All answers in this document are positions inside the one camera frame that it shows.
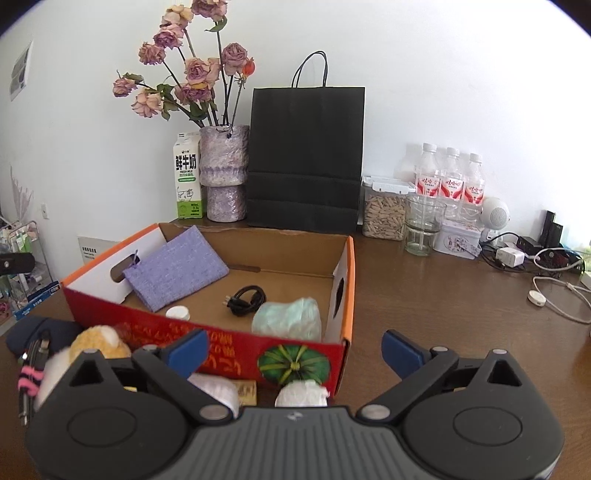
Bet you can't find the metal wire shelf rack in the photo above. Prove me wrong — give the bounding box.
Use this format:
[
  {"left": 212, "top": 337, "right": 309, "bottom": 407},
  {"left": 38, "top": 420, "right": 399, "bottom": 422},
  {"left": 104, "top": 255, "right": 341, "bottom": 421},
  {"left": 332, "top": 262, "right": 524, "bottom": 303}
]
[{"left": 1, "top": 221, "right": 53, "bottom": 318}]

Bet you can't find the clear jar of seeds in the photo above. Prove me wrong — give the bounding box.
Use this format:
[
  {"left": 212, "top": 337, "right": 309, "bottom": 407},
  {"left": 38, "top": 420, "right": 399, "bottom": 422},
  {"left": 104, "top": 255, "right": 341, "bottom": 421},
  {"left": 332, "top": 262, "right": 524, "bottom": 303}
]
[{"left": 362, "top": 176, "right": 416, "bottom": 241}]

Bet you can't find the white green milk carton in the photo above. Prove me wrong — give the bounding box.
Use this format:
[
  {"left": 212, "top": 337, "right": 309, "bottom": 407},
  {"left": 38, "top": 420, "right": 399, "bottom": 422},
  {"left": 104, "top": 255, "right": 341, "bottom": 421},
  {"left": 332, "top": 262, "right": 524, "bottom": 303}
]
[{"left": 173, "top": 132, "right": 204, "bottom": 219}]

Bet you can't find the white round speaker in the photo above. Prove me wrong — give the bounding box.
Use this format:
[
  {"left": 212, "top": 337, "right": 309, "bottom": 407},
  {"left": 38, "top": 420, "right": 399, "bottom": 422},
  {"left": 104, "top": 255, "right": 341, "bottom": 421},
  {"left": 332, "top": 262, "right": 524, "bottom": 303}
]
[{"left": 480, "top": 197, "right": 510, "bottom": 231}]

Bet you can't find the purple fabric pouch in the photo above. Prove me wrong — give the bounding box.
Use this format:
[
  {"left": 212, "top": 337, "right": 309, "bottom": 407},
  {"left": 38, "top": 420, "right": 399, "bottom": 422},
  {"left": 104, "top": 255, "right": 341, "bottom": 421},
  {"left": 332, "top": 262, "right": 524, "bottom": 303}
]
[{"left": 123, "top": 226, "right": 229, "bottom": 312}]

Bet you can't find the crumpled white tissue on lid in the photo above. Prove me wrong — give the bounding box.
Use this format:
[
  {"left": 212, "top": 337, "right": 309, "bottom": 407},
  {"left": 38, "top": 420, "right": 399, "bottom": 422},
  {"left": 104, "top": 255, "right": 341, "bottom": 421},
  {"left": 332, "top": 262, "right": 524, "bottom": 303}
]
[{"left": 274, "top": 380, "right": 329, "bottom": 408}]

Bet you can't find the black paper shopping bag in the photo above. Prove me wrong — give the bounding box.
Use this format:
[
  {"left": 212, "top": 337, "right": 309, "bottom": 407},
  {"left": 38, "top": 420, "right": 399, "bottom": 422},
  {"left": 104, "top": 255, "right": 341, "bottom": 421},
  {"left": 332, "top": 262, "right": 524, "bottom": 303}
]
[{"left": 245, "top": 73, "right": 366, "bottom": 234}]

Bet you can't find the water bottle left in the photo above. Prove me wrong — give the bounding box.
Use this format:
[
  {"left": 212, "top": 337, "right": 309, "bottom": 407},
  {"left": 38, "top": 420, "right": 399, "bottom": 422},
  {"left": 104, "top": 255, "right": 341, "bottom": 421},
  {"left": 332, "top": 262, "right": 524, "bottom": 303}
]
[{"left": 415, "top": 143, "right": 441, "bottom": 198}]

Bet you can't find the braided black white usb cable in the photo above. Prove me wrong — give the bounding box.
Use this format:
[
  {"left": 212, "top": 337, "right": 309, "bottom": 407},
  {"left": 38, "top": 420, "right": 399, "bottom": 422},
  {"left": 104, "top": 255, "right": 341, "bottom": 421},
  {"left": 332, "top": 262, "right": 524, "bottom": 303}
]
[{"left": 16, "top": 329, "right": 53, "bottom": 428}]

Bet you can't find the clear glass cup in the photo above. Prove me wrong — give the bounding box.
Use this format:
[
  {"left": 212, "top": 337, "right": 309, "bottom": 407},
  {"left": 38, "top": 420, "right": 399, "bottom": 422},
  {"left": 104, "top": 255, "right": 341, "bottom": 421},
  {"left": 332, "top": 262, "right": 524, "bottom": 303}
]
[{"left": 404, "top": 195, "right": 447, "bottom": 257}]

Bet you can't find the dried pink roses bouquet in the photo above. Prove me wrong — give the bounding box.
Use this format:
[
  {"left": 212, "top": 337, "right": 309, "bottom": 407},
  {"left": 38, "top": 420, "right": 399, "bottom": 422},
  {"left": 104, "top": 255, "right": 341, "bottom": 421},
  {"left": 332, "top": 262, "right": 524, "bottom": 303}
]
[{"left": 111, "top": 1, "right": 256, "bottom": 129}]

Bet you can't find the white power adapter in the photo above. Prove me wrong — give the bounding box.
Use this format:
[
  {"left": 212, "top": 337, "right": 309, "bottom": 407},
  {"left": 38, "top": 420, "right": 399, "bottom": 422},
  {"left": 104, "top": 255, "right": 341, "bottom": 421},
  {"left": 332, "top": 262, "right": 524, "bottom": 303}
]
[{"left": 495, "top": 247, "right": 526, "bottom": 268}]

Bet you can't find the yellow white plush alpaca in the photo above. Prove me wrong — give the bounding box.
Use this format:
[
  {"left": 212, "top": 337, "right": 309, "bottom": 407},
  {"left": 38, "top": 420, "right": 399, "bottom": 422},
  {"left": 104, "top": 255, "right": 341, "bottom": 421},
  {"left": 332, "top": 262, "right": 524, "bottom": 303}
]
[{"left": 34, "top": 324, "right": 133, "bottom": 411}]

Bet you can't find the large white bottle cap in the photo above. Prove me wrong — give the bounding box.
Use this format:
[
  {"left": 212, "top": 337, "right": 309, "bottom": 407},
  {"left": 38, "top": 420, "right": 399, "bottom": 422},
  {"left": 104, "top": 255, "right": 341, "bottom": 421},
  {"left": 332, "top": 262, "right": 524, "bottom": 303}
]
[{"left": 165, "top": 305, "right": 190, "bottom": 321}]

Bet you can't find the water bottle middle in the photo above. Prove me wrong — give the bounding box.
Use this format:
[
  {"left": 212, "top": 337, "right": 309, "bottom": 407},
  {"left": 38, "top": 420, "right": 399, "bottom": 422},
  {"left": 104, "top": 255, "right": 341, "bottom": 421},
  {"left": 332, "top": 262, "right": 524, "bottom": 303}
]
[{"left": 439, "top": 147, "right": 464, "bottom": 220}]

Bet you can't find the black power cable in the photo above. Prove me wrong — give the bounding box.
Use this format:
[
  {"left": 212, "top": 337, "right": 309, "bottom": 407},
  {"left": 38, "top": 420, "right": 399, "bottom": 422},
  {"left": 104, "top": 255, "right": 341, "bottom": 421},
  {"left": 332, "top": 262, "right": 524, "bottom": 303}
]
[{"left": 224, "top": 284, "right": 270, "bottom": 318}]

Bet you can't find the water bottle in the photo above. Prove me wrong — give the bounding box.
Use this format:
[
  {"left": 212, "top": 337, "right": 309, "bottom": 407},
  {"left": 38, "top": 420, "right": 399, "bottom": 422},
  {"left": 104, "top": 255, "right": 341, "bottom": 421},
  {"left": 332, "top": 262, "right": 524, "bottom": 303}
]
[
  {"left": 415, "top": 143, "right": 441, "bottom": 198},
  {"left": 461, "top": 153, "right": 486, "bottom": 223},
  {"left": 439, "top": 147, "right": 464, "bottom": 220}
]

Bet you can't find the dark navy soft case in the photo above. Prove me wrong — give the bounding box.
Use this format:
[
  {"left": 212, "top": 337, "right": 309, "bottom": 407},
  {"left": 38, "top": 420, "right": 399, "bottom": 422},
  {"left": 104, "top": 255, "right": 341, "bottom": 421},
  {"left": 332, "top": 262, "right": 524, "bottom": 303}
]
[{"left": 6, "top": 316, "right": 84, "bottom": 357}]

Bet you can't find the water bottle right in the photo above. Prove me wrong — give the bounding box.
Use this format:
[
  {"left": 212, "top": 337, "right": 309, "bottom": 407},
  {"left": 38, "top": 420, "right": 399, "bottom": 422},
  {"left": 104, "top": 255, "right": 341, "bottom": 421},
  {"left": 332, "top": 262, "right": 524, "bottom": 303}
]
[{"left": 461, "top": 153, "right": 486, "bottom": 223}]

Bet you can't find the black charger block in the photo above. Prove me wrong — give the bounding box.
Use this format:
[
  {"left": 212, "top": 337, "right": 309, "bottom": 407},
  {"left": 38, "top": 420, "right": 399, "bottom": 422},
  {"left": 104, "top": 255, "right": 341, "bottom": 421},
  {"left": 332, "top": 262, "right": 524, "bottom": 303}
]
[{"left": 539, "top": 211, "right": 563, "bottom": 248}]

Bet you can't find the white cable with puck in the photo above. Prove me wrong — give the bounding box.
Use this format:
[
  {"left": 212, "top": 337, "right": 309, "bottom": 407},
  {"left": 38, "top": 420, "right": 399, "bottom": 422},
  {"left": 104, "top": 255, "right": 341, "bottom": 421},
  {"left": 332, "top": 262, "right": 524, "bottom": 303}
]
[{"left": 527, "top": 274, "right": 591, "bottom": 326}]

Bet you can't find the purple textured vase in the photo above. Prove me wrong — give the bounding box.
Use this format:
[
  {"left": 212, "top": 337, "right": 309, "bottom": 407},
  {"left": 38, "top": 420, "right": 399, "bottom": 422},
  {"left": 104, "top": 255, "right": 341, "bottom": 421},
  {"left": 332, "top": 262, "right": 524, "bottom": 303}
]
[{"left": 198, "top": 125, "right": 249, "bottom": 223}]

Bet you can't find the red orange cardboard box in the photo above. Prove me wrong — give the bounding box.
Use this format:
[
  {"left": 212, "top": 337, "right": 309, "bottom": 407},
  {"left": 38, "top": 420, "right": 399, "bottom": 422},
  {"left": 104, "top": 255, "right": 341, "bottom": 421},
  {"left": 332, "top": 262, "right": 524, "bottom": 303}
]
[{"left": 62, "top": 223, "right": 356, "bottom": 394}]

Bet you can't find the iridescent plastic bag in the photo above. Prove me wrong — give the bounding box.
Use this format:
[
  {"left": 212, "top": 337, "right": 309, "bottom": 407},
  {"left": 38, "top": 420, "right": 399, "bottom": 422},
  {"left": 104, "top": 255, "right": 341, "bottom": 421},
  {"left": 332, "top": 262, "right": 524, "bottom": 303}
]
[{"left": 252, "top": 297, "right": 322, "bottom": 342}]

